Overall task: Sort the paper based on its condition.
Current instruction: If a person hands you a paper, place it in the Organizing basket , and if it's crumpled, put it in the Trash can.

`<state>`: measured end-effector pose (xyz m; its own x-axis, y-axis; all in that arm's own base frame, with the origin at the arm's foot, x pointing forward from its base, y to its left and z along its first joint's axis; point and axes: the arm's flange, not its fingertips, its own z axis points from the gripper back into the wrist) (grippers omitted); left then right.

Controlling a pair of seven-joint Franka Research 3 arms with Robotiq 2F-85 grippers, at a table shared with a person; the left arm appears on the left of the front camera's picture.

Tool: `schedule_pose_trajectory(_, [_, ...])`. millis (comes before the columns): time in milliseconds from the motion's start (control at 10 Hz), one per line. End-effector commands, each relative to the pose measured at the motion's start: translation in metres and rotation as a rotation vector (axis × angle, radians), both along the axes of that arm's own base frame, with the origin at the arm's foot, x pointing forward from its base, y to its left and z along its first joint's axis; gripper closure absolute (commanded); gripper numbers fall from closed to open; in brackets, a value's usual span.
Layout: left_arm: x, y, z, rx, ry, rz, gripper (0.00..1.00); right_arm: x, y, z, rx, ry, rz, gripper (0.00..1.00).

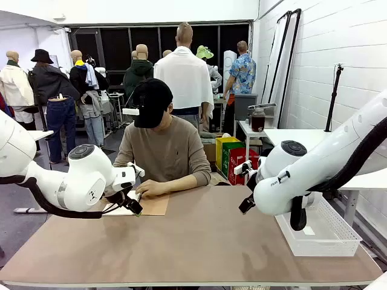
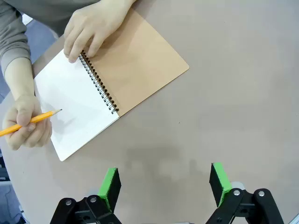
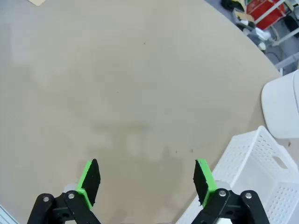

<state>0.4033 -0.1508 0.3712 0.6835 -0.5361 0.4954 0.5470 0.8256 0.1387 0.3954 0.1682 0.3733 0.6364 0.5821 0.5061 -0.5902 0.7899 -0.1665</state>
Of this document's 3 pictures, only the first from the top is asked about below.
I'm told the white side table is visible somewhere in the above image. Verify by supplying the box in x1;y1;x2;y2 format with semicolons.
236;119;275;160

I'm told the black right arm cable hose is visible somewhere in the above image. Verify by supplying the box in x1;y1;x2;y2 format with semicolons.
289;120;387;232

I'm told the mannequin in white cape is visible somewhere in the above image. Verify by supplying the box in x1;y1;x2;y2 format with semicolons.
153;21;215;131

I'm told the black-framed white panel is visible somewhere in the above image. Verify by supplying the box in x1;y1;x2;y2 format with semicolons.
268;8;302;129
261;10;293;105

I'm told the white desk with floor leg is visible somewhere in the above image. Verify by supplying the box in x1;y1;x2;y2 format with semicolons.
13;129;59;214

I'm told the folded grey-green cloth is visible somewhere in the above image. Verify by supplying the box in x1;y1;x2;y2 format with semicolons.
200;131;225;144

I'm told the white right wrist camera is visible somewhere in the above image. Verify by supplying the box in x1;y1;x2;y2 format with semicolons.
233;159;253;177

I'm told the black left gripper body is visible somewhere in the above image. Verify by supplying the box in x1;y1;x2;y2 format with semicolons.
104;189;131;208

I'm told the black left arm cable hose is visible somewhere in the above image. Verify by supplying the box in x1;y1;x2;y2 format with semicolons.
0;175;104;220

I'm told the mannequin with yellow collar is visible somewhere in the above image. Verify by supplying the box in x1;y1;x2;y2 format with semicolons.
69;49;111;149

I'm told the person's left hand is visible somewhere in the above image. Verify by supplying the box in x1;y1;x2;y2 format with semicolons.
135;179;171;199

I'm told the large white table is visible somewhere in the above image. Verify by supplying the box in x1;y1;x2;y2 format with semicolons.
264;127;387;228

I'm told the cardboard box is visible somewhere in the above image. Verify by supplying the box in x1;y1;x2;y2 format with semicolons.
201;143;217;164

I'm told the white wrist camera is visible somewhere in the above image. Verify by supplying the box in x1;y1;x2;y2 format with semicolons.
233;159;253;177
126;161;146;178

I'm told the glass jar with dark liquid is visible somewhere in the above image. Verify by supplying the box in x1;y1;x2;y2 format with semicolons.
250;106;267;133

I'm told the white perforated plastic basket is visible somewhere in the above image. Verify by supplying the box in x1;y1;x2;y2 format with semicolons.
274;192;363;258

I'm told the mannequin in cream jacket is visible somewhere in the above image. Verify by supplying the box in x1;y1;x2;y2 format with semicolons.
0;50;35;124

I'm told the beige sweater torso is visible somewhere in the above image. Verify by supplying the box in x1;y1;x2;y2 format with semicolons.
112;114;212;187

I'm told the spiral notebook with brown cover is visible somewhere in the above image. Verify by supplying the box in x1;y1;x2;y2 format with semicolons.
101;189;171;217

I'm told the person's left forearm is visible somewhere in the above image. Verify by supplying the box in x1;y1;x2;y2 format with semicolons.
163;170;212;193

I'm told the black baseball cap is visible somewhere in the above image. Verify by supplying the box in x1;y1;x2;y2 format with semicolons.
132;77;174;129

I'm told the black tripod stand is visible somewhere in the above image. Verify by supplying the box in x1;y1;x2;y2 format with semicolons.
324;62;346;133

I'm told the mannequin in dark green hoodie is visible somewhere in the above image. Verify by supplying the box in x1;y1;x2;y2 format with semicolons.
123;43;155;100

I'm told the mannequin with green hat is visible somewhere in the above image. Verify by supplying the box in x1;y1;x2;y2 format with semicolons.
195;45;223;92

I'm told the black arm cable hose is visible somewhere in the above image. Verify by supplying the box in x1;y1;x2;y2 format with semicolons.
0;175;104;220
289;120;387;232

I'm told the wooden slatted board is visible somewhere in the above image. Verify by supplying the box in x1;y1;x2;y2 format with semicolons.
209;173;231;186

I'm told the yellow bag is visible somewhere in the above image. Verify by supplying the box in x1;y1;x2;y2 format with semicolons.
215;136;242;173

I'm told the grey bin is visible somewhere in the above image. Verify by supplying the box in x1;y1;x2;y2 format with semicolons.
233;93;259;122

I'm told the person's head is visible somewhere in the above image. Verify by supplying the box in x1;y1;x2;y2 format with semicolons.
148;102;175;131

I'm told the white metal stool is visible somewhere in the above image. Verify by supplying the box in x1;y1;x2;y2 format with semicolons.
108;92;126;128

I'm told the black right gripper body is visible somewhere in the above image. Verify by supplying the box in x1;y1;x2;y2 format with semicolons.
245;172;259;196

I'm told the green bag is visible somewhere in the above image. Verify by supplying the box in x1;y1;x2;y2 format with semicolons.
221;141;247;179

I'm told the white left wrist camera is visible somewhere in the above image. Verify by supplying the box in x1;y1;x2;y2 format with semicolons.
126;161;146;178

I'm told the white tower appliance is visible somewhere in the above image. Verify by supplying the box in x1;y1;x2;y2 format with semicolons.
223;49;238;81

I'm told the mannequin with black bucket hat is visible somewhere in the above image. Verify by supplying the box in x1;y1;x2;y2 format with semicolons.
28;48;80;164

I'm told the red bag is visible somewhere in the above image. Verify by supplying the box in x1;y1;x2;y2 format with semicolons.
227;147;261;186

